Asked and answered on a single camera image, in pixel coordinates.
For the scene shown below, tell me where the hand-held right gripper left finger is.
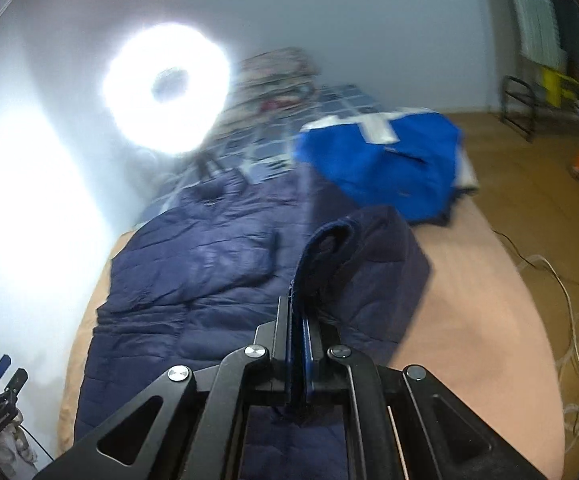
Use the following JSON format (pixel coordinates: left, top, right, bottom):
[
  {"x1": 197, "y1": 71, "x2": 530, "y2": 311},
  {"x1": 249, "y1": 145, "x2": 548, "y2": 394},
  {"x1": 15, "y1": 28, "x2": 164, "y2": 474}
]
[{"x1": 32, "y1": 296, "x2": 298, "y2": 480}]

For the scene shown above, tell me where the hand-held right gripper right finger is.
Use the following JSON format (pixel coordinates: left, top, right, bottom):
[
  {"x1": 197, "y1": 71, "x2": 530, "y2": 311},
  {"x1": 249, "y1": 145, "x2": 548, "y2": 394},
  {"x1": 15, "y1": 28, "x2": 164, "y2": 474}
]
[{"x1": 297, "y1": 311, "x2": 550, "y2": 480}]

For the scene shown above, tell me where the navy puffer jacket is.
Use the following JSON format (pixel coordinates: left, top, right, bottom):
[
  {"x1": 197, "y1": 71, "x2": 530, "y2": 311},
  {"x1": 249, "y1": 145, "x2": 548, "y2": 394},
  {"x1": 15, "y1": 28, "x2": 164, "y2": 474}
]
[{"x1": 74, "y1": 167, "x2": 431, "y2": 480}]

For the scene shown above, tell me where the peach bed sheet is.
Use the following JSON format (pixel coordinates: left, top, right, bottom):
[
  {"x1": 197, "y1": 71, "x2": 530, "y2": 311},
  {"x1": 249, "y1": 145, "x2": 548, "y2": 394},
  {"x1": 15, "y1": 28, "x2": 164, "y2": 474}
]
[{"x1": 57, "y1": 185, "x2": 567, "y2": 480}]

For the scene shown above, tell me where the blue checkered blanket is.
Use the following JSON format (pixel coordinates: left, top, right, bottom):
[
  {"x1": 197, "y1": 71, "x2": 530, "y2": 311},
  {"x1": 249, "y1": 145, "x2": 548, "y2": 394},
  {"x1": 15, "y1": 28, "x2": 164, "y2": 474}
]
[{"x1": 134, "y1": 82, "x2": 386, "y2": 226}]

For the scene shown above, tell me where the royal blue jacket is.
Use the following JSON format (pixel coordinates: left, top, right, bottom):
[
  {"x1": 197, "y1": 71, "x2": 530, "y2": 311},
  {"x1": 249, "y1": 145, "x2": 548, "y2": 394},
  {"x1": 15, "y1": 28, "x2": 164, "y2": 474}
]
[{"x1": 293, "y1": 107, "x2": 476, "y2": 226}]

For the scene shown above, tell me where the folded floral quilt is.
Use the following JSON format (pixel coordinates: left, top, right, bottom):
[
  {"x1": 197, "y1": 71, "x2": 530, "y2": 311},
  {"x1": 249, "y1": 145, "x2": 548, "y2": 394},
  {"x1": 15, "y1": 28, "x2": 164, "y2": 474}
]
[{"x1": 234, "y1": 47, "x2": 321, "y2": 111}]

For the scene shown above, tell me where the black metal rack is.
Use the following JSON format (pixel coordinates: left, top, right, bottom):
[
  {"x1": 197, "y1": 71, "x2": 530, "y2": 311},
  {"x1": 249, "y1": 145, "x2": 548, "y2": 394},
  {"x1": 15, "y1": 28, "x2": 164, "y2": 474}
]
[{"x1": 499, "y1": 75, "x2": 538, "y2": 144}]

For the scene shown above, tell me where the striped white towel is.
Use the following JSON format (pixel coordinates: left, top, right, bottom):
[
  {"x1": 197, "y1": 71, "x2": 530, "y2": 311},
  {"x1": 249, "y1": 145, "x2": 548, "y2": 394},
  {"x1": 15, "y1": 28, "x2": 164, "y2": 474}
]
[{"x1": 503, "y1": 0, "x2": 563, "y2": 69}]

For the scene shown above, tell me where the white cable bundle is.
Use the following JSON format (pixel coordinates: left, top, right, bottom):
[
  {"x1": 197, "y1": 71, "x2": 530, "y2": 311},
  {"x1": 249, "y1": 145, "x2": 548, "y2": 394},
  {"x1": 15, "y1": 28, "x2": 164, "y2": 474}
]
[{"x1": 492, "y1": 229, "x2": 579, "y2": 438}]

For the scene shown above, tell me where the bright ring light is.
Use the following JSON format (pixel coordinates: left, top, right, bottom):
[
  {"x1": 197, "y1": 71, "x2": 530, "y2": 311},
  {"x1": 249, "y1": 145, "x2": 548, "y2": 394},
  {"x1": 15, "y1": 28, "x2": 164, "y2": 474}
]
[{"x1": 102, "y1": 21, "x2": 233, "y2": 156}]

